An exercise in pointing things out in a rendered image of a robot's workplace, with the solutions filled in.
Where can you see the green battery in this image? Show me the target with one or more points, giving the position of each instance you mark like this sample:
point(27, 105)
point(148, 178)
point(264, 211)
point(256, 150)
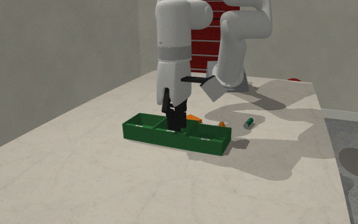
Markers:
point(248, 123)

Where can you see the orange battery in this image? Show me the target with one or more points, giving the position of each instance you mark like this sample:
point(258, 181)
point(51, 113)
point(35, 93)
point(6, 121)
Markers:
point(222, 124)

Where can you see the orange block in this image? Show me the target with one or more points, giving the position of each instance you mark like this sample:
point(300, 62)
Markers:
point(191, 117)

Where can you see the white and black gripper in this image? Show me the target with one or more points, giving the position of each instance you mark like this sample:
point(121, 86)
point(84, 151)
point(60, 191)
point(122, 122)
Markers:
point(169, 74)

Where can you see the green three-compartment tray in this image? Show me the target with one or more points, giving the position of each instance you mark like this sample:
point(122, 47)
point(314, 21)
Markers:
point(152, 129)

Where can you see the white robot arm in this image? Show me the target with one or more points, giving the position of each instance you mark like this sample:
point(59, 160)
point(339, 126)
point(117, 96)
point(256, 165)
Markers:
point(176, 19)

